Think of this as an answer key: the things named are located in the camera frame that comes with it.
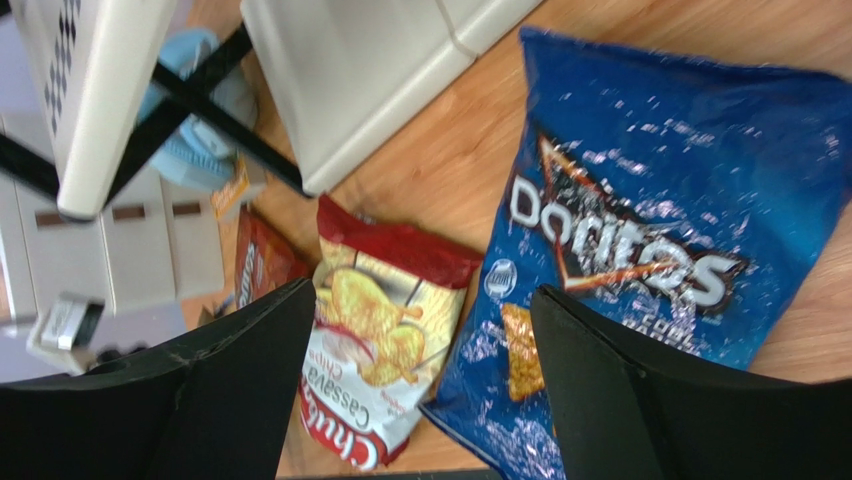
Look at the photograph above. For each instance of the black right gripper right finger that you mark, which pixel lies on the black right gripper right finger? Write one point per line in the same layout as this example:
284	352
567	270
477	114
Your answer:
626	406

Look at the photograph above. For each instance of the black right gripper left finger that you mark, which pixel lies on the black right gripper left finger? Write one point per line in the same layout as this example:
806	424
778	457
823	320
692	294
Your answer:
213	403

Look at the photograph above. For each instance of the red Doritos chips bag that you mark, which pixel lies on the red Doritos chips bag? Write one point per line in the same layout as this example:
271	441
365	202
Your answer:
265	259

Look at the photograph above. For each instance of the white red Chuba chips bag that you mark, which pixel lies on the white red Chuba chips bag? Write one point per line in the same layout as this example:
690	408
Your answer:
388	301

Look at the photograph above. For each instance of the blue Doritos chips bag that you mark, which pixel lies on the blue Doritos chips bag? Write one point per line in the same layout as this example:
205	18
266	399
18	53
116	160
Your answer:
682	198

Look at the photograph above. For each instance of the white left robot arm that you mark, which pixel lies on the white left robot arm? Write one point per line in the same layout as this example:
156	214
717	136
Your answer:
62	336

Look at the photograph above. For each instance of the cream three-tier shelf rack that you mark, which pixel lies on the cream three-tier shelf rack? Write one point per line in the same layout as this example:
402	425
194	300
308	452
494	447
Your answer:
309	88

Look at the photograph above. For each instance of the white three-drawer cabinet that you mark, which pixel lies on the white three-drawer cabinet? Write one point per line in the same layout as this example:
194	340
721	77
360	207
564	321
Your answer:
154	244

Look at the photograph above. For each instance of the light blue headphones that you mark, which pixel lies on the light blue headphones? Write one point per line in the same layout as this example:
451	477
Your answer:
195	156

